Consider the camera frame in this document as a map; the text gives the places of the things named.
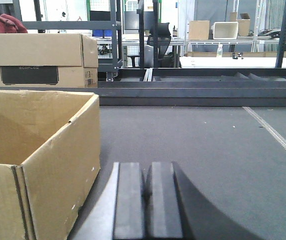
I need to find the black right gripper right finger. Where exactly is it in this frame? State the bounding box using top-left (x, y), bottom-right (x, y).
top-left (146, 162), bottom-right (183, 239)

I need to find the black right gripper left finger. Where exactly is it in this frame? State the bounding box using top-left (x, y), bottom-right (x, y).
top-left (112, 162), bottom-right (145, 239)

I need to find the brown cardboard carton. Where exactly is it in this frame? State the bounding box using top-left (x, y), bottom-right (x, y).
top-left (0, 90), bottom-right (101, 240)

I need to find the dark grey conveyor belt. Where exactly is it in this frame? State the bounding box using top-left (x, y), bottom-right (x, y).
top-left (69, 106), bottom-right (286, 240)

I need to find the small brown box on shelf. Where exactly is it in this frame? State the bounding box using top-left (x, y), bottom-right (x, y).
top-left (188, 20), bottom-right (210, 41)

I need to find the open cardboard box far shelf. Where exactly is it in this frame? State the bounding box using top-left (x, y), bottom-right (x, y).
top-left (229, 12), bottom-right (251, 37)

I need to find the clear plastic bottle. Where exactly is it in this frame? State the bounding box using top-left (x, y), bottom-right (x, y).
top-left (216, 44), bottom-right (223, 58)

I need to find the black office chair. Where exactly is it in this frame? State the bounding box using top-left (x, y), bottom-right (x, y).
top-left (144, 22), bottom-right (172, 68)

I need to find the large labelled cardboard box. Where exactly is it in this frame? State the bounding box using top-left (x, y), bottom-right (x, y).
top-left (0, 33), bottom-right (99, 88)

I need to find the white plastic tub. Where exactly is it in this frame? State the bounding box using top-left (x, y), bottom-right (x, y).
top-left (211, 21), bottom-right (239, 40)

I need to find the red cloth bundle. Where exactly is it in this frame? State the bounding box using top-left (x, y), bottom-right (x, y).
top-left (0, 13), bottom-right (28, 34)

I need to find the dark conveyor side rail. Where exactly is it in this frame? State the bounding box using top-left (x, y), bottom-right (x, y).
top-left (0, 87), bottom-right (286, 108)

